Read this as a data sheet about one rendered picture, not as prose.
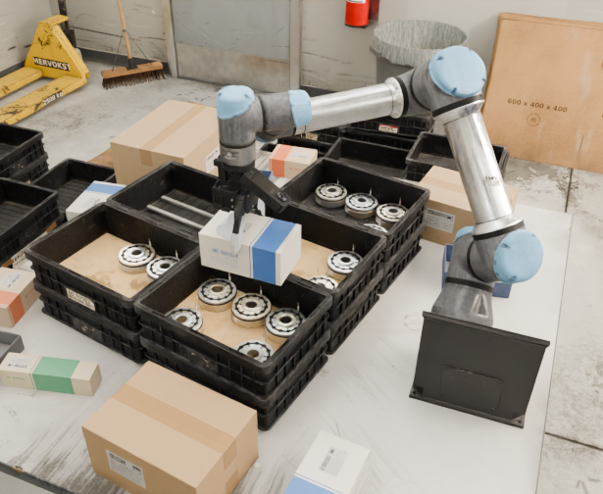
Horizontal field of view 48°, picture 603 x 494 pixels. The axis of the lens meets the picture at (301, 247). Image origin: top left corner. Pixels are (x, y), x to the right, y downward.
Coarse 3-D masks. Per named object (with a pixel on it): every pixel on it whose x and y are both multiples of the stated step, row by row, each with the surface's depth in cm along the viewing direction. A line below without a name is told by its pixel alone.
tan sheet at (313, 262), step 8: (304, 240) 202; (304, 248) 198; (312, 248) 198; (320, 248) 198; (304, 256) 195; (312, 256) 195; (320, 256) 195; (328, 256) 195; (296, 264) 192; (304, 264) 192; (312, 264) 192; (320, 264) 192; (296, 272) 189; (304, 272) 189; (312, 272) 189; (320, 272) 189; (336, 280) 186
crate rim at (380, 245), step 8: (296, 208) 198; (304, 208) 198; (320, 216) 195; (328, 216) 194; (344, 224) 191; (352, 224) 191; (368, 232) 188; (376, 232) 188; (384, 240) 185; (376, 248) 182; (368, 256) 179; (376, 256) 182; (360, 264) 176; (368, 264) 179; (352, 272) 173; (360, 272) 176; (304, 280) 170; (344, 280) 171; (352, 280) 173; (320, 288) 168; (328, 288) 168; (336, 288) 168; (344, 288) 170; (336, 296) 167
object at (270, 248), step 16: (208, 224) 153; (256, 224) 153; (272, 224) 153; (288, 224) 153; (208, 240) 150; (224, 240) 148; (256, 240) 148; (272, 240) 148; (288, 240) 148; (208, 256) 153; (224, 256) 151; (240, 256) 149; (256, 256) 147; (272, 256) 145; (288, 256) 150; (240, 272) 152; (256, 272) 150; (272, 272) 148; (288, 272) 152
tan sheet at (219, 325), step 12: (192, 300) 179; (204, 312) 175; (216, 312) 175; (228, 312) 175; (204, 324) 171; (216, 324) 171; (228, 324) 171; (264, 324) 171; (216, 336) 168; (228, 336) 168; (240, 336) 168; (252, 336) 168; (264, 336) 168; (276, 348) 165
